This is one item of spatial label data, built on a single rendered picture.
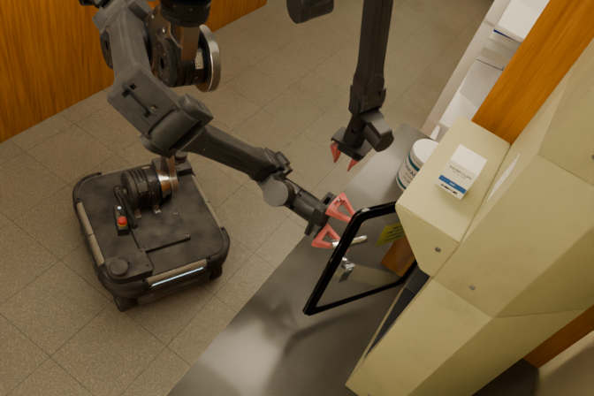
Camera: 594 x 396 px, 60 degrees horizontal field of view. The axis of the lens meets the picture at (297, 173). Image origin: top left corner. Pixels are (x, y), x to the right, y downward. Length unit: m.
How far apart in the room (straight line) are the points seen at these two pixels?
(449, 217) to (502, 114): 0.33
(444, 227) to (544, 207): 0.16
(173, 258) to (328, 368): 1.07
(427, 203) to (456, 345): 0.28
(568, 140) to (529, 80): 0.40
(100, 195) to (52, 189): 0.41
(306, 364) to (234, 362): 0.17
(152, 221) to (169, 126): 1.43
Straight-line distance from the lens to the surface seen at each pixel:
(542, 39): 1.04
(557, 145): 0.69
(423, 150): 1.64
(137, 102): 0.85
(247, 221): 2.64
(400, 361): 1.10
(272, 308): 1.31
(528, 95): 1.09
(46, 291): 2.41
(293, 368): 1.26
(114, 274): 2.05
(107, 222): 2.28
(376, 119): 1.29
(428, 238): 0.84
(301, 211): 1.15
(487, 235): 0.80
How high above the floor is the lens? 2.07
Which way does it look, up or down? 45 degrees down
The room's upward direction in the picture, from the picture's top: 20 degrees clockwise
